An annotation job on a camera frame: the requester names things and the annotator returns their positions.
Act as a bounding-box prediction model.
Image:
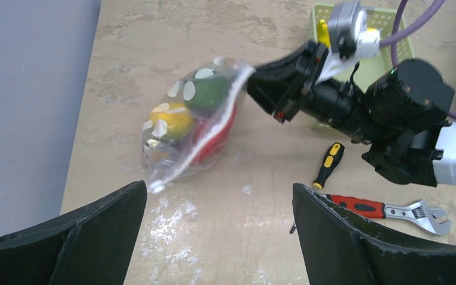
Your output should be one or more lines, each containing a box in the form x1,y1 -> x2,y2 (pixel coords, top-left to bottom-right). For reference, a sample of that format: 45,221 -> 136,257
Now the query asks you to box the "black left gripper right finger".
292,183 -> 456,284

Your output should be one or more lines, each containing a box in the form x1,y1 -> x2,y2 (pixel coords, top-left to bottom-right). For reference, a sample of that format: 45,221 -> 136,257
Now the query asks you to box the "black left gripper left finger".
0,181 -> 147,284

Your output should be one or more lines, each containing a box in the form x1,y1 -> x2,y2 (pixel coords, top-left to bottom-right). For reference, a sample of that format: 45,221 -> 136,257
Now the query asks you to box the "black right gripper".
246,42 -> 454,148

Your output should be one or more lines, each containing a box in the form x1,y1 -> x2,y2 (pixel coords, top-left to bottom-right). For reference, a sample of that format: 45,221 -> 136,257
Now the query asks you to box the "green bell pepper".
182,76 -> 232,114

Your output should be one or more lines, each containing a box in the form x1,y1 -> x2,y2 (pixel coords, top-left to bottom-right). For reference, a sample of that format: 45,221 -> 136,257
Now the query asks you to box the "clear dotted zip top bag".
141,56 -> 255,194

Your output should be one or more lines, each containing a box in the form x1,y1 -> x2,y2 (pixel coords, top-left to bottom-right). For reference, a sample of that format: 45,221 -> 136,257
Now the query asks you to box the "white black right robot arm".
246,41 -> 456,187

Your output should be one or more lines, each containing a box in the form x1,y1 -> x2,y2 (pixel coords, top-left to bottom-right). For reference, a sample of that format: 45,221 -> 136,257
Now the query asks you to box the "black hammer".
289,223 -> 296,235

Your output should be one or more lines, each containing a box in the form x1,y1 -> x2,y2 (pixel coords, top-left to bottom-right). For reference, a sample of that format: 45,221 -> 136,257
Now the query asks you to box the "yellow banana bunch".
316,15 -> 381,53

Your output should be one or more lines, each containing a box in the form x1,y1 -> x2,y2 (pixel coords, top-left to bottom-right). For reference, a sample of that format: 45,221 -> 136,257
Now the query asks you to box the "light green plastic basket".
306,2 -> 416,131

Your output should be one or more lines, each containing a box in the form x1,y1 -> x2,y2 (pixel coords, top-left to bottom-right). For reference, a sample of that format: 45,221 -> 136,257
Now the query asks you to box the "yellow black screwdriver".
312,142 -> 345,189

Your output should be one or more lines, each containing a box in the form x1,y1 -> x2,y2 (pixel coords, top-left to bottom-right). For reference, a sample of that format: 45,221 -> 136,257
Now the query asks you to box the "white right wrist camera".
316,1 -> 381,84

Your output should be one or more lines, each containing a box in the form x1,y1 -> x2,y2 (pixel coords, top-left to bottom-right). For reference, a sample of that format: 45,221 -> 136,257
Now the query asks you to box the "red handled adjustable wrench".
323,194 -> 451,236

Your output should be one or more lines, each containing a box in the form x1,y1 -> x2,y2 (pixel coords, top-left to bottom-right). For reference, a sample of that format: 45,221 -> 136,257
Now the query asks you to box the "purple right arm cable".
379,0 -> 456,132

